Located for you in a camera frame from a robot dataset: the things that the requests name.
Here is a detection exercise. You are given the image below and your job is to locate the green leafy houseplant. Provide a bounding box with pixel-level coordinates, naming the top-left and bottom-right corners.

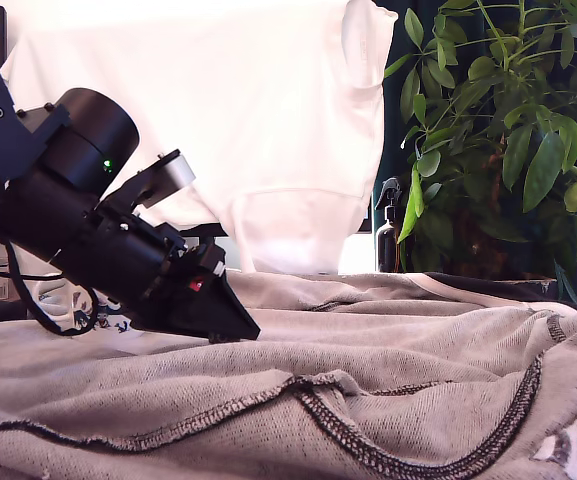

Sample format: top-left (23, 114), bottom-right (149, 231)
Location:
top-left (382, 0), bottom-right (577, 307)

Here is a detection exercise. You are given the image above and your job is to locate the dark wooden stand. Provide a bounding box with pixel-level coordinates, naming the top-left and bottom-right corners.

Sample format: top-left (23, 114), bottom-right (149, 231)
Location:
top-left (425, 271), bottom-right (560, 303)

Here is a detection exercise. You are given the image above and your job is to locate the grey knit blanket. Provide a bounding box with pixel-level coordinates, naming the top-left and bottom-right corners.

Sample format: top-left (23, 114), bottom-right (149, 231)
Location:
top-left (0, 269), bottom-right (577, 480)

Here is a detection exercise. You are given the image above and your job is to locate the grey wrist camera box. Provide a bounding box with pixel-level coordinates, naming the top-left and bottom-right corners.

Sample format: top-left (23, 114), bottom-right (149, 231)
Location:
top-left (98, 148), bottom-right (198, 214)

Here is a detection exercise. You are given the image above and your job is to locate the black monitor stand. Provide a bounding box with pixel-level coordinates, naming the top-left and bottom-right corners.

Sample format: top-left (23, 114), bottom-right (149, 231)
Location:
top-left (180, 222), bottom-right (229, 240)

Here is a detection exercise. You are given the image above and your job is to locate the white draped shirt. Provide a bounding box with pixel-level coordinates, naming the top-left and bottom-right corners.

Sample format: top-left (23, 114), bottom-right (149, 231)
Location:
top-left (0, 0), bottom-right (400, 276)

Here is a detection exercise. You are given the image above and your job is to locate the black spray bottle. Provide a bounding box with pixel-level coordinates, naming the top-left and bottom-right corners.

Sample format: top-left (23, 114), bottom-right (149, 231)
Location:
top-left (373, 176), bottom-right (410, 274)

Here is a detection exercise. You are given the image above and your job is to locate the white mug with blue print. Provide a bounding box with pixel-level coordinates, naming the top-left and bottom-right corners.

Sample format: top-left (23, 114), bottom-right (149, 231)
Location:
top-left (32, 276), bottom-right (137, 337)

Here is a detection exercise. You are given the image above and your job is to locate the black looping cable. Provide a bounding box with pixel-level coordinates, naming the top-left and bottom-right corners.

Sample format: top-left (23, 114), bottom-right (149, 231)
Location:
top-left (5, 239), bottom-right (102, 338)

